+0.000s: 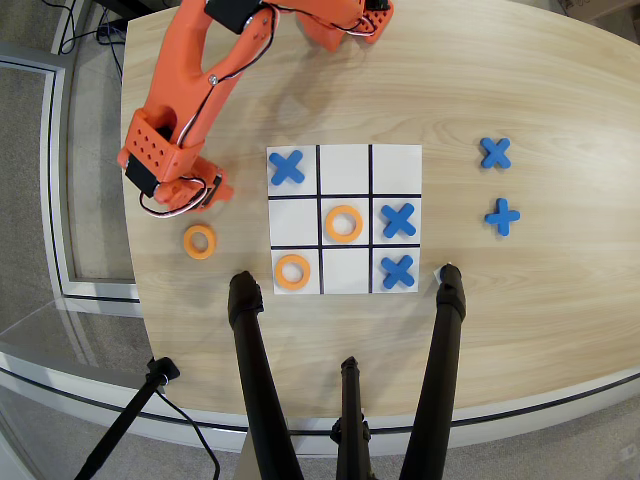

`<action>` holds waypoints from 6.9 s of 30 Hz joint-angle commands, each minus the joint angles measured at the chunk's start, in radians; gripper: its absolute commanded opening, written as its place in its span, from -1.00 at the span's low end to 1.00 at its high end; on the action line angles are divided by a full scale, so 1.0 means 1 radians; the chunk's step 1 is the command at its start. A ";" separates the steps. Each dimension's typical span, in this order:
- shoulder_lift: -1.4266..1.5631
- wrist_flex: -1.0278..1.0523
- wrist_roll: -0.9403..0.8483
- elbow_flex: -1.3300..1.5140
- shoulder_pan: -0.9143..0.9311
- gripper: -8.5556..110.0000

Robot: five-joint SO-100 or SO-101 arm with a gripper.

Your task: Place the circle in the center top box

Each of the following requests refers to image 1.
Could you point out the white tic-tac-toe board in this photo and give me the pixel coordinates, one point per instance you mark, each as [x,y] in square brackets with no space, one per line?
[345,170]

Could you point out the brown cardboard box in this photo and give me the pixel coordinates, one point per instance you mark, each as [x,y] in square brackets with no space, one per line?
[600,6]

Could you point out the blue foam cross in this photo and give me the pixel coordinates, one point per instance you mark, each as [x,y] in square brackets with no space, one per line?
[398,220]
[398,272]
[286,167]
[496,153]
[502,216]

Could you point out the white framed glass panel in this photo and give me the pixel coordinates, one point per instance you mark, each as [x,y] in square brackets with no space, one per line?
[52,150]

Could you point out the slim black stand pole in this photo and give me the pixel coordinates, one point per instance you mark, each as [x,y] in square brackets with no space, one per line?
[125,420]

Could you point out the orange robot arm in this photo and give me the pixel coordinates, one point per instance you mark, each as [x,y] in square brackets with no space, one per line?
[185,75]

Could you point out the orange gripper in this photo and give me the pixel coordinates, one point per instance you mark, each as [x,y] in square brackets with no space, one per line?
[219,190]

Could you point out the small white paper tag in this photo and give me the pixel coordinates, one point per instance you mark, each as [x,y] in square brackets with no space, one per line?
[436,274]

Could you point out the thick black tripod leg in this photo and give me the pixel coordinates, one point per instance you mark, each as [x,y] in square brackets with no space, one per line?
[440,375]
[255,375]

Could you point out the dark furniture base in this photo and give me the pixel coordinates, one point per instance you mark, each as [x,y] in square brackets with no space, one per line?
[130,4]

